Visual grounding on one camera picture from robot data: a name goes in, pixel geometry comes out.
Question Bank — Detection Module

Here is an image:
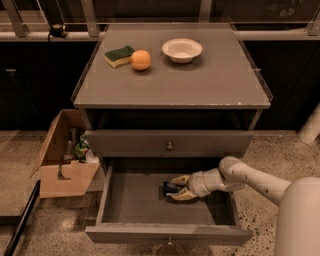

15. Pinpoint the open cardboard box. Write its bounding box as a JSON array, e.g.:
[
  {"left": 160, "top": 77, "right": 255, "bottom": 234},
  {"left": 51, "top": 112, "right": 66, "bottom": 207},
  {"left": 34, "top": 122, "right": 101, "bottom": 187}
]
[{"left": 30, "top": 109, "right": 100, "bottom": 198}]

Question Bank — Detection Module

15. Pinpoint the round brass drawer knob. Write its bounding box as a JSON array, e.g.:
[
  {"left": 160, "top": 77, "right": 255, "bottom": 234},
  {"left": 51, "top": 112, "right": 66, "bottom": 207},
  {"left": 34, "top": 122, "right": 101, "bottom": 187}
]
[{"left": 166, "top": 142, "right": 174, "bottom": 151}]

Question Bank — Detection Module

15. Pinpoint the black device on ledge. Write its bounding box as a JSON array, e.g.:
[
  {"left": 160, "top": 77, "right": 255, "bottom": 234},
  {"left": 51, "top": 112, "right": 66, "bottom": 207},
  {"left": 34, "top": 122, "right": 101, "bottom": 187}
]
[{"left": 50, "top": 24, "right": 67, "bottom": 38}]

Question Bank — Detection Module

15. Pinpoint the dark blue rxbar packet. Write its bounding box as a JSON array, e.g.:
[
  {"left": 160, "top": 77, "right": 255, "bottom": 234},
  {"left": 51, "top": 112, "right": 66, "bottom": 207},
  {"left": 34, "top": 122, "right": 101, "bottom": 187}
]
[{"left": 162, "top": 181, "right": 183, "bottom": 197}]

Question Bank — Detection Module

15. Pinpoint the closed grey top drawer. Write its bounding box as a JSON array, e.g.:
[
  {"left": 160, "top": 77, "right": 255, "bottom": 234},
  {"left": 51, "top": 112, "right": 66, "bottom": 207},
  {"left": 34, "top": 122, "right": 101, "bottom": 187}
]
[{"left": 85, "top": 129, "right": 253, "bottom": 158}]

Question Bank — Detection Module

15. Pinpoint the open grey middle drawer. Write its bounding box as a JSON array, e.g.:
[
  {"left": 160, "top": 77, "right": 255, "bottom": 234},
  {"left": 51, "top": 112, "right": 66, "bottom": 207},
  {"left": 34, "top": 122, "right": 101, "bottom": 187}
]
[{"left": 86, "top": 158, "right": 253, "bottom": 246}]

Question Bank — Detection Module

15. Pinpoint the black bar on floor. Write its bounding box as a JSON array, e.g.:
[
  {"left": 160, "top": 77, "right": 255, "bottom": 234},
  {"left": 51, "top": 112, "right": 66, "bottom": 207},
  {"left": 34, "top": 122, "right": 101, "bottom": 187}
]
[{"left": 3, "top": 180, "right": 41, "bottom": 256}]

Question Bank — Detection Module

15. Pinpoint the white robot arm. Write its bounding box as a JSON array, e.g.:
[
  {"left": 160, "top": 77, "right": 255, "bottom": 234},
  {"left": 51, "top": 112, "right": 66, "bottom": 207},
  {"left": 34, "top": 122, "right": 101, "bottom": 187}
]
[{"left": 165, "top": 157, "right": 320, "bottom": 256}]

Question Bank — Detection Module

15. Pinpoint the green snack bag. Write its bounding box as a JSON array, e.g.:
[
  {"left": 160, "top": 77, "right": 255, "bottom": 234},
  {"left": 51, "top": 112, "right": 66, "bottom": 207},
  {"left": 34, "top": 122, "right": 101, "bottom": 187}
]
[{"left": 73, "top": 134, "right": 90, "bottom": 162}]

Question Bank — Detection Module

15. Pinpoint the green yellow sponge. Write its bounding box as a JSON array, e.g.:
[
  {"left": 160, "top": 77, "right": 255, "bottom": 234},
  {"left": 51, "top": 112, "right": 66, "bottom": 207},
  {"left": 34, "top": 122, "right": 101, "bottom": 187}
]
[{"left": 104, "top": 45, "right": 135, "bottom": 68}]

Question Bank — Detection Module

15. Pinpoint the white paper bowl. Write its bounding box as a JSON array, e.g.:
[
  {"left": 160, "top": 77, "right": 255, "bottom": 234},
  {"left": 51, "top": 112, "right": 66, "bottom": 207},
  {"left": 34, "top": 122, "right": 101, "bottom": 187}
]
[{"left": 162, "top": 38, "right": 202, "bottom": 64}]

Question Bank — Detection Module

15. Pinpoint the grey drawer cabinet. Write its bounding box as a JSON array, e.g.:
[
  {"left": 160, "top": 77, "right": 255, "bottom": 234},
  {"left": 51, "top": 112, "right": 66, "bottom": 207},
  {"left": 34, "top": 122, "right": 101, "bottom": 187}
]
[{"left": 71, "top": 21, "right": 274, "bottom": 248}]

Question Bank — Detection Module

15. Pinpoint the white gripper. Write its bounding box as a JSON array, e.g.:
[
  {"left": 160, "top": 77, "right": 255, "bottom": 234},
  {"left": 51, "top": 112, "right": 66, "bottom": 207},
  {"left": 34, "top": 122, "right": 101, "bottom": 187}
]
[{"left": 167, "top": 171, "right": 211, "bottom": 201}]

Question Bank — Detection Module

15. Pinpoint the orange fruit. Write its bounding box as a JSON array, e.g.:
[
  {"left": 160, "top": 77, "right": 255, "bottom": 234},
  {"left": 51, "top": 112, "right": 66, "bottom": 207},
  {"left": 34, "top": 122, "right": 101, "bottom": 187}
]
[{"left": 131, "top": 50, "right": 151, "bottom": 71}]

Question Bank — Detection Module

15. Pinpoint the brass lower drawer knob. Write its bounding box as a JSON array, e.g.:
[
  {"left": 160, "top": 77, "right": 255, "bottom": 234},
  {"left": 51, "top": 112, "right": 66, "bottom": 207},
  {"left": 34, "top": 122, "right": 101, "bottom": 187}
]
[{"left": 156, "top": 239, "right": 183, "bottom": 256}]

